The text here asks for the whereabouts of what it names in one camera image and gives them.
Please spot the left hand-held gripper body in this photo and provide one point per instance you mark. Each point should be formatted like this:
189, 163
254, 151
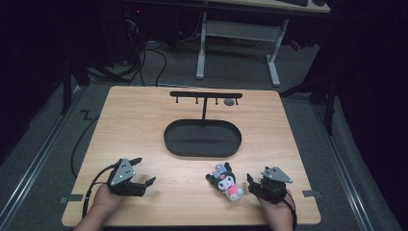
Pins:
123, 179

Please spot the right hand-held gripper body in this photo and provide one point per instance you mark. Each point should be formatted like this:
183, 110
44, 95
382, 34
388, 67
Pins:
272, 186

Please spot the person's right hand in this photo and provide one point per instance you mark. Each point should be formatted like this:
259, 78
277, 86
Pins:
277, 211

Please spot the person's left hand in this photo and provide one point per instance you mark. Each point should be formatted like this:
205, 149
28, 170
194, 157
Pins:
106, 200

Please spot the grey tape strip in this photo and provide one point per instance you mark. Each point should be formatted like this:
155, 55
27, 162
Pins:
72, 198
311, 193

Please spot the black hook rack with tray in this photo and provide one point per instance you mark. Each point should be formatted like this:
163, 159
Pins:
202, 138

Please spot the grey round table grommet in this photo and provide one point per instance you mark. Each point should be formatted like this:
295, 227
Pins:
229, 102

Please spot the black metal stand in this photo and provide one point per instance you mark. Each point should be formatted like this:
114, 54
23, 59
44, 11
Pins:
67, 83
328, 102

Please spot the dark computer tower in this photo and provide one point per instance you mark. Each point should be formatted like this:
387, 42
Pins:
133, 35

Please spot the white-legged wooden desk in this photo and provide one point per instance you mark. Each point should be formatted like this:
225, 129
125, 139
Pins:
243, 30

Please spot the black keyboard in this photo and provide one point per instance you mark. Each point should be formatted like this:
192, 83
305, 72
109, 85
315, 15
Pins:
293, 2

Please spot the metal floor rail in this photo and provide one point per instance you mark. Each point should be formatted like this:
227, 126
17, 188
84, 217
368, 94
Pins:
341, 163
35, 160

